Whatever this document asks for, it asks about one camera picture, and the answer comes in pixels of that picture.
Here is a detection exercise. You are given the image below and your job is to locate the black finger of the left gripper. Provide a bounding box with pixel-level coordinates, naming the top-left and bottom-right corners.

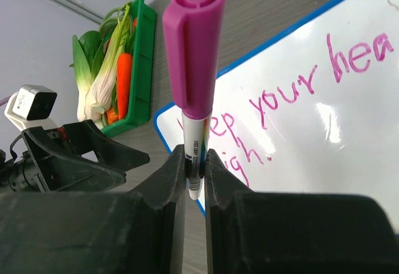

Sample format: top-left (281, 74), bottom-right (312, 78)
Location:
top-left (62, 120), bottom-right (150, 171)
top-left (29, 130), bottom-right (126, 191)

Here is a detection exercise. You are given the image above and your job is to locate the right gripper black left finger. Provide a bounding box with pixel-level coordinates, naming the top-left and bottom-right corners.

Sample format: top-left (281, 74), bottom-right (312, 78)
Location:
top-left (1, 145), bottom-right (186, 273)

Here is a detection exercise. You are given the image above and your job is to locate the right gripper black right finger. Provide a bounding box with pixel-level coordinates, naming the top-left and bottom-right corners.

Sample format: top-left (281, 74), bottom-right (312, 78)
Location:
top-left (204, 150), bottom-right (398, 273)

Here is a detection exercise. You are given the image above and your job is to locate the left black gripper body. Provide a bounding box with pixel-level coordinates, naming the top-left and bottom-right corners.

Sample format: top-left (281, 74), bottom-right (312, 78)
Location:
top-left (20, 128), bottom-right (67, 192)

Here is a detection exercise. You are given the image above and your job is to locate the blue framed whiteboard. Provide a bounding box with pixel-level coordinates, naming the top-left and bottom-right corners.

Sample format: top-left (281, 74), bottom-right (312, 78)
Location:
top-left (153, 0), bottom-right (399, 234)

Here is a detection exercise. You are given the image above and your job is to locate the white marker pink cap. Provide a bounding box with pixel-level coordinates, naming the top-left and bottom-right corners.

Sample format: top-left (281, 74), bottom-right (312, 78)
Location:
top-left (162, 0), bottom-right (226, 200)

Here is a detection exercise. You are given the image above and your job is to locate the pale green celery toy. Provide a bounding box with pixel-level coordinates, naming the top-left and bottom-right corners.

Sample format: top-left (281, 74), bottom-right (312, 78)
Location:
top-left (85, 2), bottom-right (132, 115)

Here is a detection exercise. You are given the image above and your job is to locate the orange carrot toy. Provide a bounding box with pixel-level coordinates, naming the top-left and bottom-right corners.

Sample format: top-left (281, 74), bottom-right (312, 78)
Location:
top-left (117, 53), bottom-right (133, 120)

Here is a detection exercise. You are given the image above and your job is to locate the green bok choy toy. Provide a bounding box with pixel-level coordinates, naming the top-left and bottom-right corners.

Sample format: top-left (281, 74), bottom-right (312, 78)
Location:
top-left (70, 31), bottom-right (104, 122)

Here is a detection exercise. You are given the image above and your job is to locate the green plastic basket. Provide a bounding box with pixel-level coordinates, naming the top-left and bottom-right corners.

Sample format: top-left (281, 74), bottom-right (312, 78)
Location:
top-left (102, 0), bottom-right (156, 138)

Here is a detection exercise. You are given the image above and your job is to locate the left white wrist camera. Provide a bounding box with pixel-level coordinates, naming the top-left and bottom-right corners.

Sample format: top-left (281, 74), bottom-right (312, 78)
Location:
top-left (4, 85), bottom-right (57, 131)

